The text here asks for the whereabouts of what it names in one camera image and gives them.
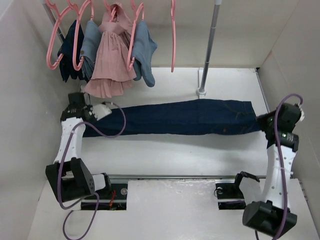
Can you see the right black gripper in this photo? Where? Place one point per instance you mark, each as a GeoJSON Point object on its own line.
{"type": "Point", "coordinates": [260, 120]}

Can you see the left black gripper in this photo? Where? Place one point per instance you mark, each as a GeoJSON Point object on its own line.
{"type": "Point", "coordinates": [94, 119]}

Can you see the dark blue denim trousers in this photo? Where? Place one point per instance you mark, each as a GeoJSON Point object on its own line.
{"type": "Point", "coordinates": [189, 118]}

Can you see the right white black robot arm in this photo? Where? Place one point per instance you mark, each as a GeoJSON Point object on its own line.
{"type": "Point", "coordinates": [267, 208]}

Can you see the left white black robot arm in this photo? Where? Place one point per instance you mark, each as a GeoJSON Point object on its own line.
{"type": "Point", "coordinates": [68, 176]}

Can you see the pink hanger holding dress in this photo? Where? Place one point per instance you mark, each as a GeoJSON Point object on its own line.
{"type": "Point", "coordinates": [112, 13]}

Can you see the pink hanger far left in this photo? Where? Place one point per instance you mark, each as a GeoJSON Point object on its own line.
{"type": "Point", "coordinates": [56, 26]}

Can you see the empty pink hanger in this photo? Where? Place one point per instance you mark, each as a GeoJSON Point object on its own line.
{"type": "Point", "coordinates": [174, 38]}

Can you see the white rack base left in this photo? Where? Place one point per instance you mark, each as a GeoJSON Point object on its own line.
{"type": "Point", "coordinates": [82, 87]}

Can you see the white rack base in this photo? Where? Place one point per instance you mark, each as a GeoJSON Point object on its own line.
{"type": "Point", "coordinates": [202, 79]}
{"type": "Point", "coordinates": [82, 87]}

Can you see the hanging pink dress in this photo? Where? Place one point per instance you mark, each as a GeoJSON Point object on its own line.
{"type": "Point", "coordinates": [110, 76]}

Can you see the hanging dark denim garment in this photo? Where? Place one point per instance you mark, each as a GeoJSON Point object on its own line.
{"type": "Point", "coordinates": [66, 64]}

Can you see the white rack base right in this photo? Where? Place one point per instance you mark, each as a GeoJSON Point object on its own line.
{"type": "Point", "coordinates": [202, 79]}

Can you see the hanging light blue garment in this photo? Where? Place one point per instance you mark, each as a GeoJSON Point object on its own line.
{"type": "Point", "coordinates": [88, 51]}

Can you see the hanging blue grey garment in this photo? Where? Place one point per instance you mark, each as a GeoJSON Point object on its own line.
{"type": "Point", "coordinates": [143, 50]}

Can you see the grey rack pole right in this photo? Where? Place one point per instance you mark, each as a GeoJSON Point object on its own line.
{"type": "Point", "coordinates": [214, 20]}

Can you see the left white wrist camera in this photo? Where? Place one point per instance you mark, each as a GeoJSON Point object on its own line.
{"type": "Point", "coordinates": [101, 111]}

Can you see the aluminium rail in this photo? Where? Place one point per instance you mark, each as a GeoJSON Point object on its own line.
{"type": "Point", "coordinates": [167, 177]}

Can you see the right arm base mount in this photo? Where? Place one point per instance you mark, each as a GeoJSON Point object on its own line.
{"type": "Point", "coordinates": [228, 196]}

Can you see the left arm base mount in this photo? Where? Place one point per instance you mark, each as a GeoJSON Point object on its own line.
{"type": "Point", "coordinates": [114, 196]}

